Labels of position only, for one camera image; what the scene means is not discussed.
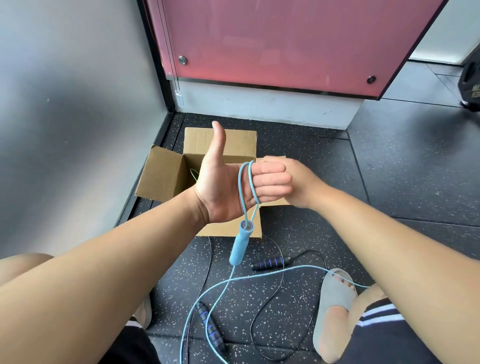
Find person's right hand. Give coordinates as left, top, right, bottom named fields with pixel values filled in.
left=262, top=155, right=335, bottom=210

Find person's left hand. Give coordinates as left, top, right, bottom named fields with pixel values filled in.
left=193, top=120, right=293, bottom=225

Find light blue jump rope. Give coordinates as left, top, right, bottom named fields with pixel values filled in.
left=179, top=160, right=372, bottom=364

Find brown cardboard box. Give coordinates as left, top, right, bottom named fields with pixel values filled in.
left=134, top=127, right=292, bottom=239

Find black jump rope blue-striped handles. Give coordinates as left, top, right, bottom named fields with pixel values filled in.
left=185, top=236, right=328, bottom=364

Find person's left forearm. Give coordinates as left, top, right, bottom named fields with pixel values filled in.
left=0, top=187, right=209, bottom=364

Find person's right forearm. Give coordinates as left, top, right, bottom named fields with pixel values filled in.
left=313, top=186, right=480, bottom=364

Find grey right slipper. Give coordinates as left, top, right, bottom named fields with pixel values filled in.
left=313, top=268, right=359, bottom=357

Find pink glass panel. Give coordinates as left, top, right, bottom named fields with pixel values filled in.
left=146, top=0, right=449, bottom=101

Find black white-striped shorts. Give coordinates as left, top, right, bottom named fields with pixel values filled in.
left=99, top=298, right=442, bottom=364

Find black gym equipment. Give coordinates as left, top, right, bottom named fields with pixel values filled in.
left=457, top=44, right=480, bottom=113

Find thin blind pull cord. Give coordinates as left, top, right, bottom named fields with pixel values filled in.
left=155, top=0, right=185, bottom=108

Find black wall edge trim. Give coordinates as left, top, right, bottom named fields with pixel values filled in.
left=114, top=0, right=176, bottom=228

